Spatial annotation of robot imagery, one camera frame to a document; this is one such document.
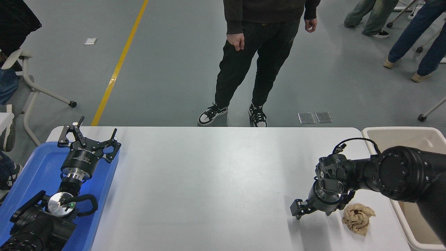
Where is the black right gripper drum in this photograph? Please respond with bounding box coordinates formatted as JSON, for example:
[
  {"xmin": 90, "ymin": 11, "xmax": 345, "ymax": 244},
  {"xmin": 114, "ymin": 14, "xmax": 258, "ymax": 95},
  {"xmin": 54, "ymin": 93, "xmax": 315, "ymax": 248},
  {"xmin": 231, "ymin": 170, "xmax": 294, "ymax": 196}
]
[{"xmin": 308, "ymin": 183, "xmax": 345, "ymax": 214}]

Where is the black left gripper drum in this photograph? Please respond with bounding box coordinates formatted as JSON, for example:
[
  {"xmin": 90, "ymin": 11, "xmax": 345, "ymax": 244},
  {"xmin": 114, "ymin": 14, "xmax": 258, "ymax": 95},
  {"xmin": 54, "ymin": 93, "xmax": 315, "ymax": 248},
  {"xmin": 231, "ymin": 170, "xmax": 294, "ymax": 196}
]
[{"xmin": 61, "ymin": 139, "xmax": 105, "ymax": 176}]

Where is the tan paper ball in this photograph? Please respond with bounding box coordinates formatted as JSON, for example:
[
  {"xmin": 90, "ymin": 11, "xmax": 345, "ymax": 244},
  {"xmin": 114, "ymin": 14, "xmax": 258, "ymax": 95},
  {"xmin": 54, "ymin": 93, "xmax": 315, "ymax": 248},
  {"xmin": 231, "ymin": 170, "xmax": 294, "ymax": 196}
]
[{"xmin": 342, "ymin": 204, "xmax": 376, "ymax": 237}]

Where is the person's right hand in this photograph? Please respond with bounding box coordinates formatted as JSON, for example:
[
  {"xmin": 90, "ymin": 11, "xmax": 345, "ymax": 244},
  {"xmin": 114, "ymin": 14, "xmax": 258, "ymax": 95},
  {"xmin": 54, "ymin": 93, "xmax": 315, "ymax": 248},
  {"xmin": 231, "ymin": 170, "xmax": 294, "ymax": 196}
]
[{"xmin": 227, "ymin": 32, "xmax": 245, "ymax": 52}]

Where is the blue plastic tray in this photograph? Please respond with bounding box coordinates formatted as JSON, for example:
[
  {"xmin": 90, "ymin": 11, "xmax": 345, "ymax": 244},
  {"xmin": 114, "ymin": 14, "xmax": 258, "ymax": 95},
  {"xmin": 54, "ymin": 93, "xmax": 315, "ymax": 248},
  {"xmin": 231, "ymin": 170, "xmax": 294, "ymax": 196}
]
[{"xmin": 0, "ymin": 141, "xmax": 120, "ymax": 251}]

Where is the white desk corner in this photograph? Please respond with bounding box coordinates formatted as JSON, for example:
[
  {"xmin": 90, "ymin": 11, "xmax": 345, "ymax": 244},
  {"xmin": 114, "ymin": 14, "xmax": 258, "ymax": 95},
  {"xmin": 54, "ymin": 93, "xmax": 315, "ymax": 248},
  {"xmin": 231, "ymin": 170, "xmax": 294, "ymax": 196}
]
[{"xmin": 0, "ymin": 104, "xmax": 15, "ymax": 136}]

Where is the large pale plastic bin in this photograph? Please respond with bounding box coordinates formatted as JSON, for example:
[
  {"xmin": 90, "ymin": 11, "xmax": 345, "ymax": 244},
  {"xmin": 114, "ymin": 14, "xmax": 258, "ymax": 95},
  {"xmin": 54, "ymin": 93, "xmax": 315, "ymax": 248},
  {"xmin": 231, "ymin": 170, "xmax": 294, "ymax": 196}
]
[{"xmin": 361, "ymin": 127, "xmax": 446, "ymax": 251}]

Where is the white chair leg with caster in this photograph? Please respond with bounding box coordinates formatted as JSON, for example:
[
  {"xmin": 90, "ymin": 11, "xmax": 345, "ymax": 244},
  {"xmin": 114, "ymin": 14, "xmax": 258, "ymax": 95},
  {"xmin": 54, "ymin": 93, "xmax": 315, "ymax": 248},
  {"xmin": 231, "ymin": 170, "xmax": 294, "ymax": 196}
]
[
  {"xmin": 418, "ymin": 98, "xmax": 446, "ymax": 122},
  {"xmin": 416, "ymin": 30, "xmax": 446, "ymax": 53},
  {"xmin": 386, "ymin": 0, "xmax": 418, "ymax": 29}
]

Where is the person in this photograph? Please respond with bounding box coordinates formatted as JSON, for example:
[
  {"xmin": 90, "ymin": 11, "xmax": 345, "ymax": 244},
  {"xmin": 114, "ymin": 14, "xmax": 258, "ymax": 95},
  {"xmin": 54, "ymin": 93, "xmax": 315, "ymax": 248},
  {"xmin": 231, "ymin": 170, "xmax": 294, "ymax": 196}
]
[
  {"xmin": 344, "ymin": 0, "xmax": 400, "ymax": 39},
  {"xmin": 198, "ymin": 0, "xmax": 321, "ymax": 128},
  {"xmin": 383, "ymin": 0, "xmax": 446, "ymax": 83},
  {"xmin": 0, "ymin": 0, "xmax": 42, "ymax": 205}
]

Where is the white power strip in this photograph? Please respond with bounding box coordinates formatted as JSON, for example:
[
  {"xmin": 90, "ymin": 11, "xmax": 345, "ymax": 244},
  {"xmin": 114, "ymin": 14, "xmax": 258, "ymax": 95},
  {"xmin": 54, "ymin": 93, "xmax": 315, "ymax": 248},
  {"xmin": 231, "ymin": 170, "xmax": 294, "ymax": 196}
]
[{"xmin": 408, "ymin": 3, "xmax": 425, "ymax": 20}]

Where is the white tube frame chair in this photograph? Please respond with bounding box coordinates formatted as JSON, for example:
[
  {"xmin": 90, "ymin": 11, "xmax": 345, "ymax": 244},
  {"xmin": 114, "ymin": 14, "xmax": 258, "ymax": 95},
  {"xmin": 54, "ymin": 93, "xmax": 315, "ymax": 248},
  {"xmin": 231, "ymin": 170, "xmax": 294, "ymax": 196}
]
[{"xmin": 0, "ymin": 49, "xmax": 77, "ymax": 147}]

